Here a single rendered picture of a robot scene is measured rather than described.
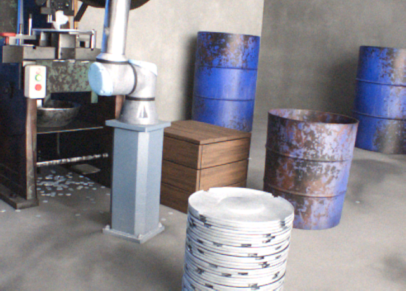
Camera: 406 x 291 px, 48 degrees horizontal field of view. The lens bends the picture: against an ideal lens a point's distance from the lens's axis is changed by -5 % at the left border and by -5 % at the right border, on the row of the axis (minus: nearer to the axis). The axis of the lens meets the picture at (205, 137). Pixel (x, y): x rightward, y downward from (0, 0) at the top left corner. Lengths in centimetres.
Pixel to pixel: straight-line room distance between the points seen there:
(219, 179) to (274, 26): 348
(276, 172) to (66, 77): 105
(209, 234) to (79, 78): 128
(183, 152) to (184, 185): 15
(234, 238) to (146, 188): 68
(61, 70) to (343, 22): 342
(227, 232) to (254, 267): 12
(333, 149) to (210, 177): 56
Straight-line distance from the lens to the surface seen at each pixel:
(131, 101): 177
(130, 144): 177
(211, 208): 127
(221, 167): 219
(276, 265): 128
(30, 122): 213
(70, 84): 227
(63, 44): 231
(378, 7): 491
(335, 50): 506
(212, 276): 126
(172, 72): 458
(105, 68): 167
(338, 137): 205
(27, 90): 207
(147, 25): 434
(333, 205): 215
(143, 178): 179
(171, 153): 217
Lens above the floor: 75
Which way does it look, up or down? 11 degrees down
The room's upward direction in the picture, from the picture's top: 4 degrees clockwise
